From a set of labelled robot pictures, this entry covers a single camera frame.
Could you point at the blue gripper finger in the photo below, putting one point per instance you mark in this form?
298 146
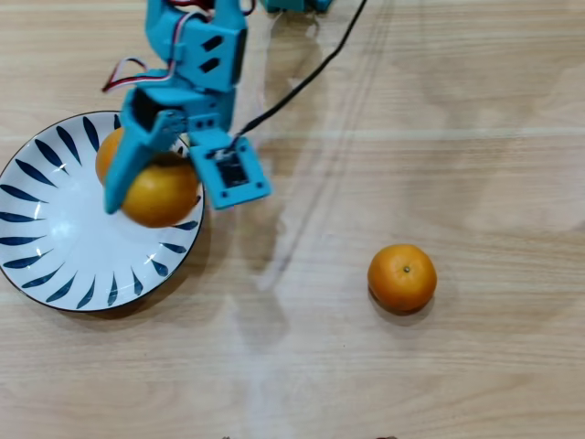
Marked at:
125 169

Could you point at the large deep orange fruit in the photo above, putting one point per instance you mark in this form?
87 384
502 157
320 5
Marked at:
107 155

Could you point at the yellowish orange fruit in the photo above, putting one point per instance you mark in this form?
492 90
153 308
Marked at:
160 196

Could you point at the small deep orange fruit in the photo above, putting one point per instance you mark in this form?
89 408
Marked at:
397 283

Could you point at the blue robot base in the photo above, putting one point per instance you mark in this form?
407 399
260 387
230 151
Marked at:
297 4

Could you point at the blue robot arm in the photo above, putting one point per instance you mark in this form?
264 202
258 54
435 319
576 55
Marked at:
192 55

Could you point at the white plate blue petal pattern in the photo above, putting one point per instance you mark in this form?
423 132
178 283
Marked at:
68 256

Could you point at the blue wrist camera module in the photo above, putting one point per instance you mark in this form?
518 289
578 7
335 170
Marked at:
210 183

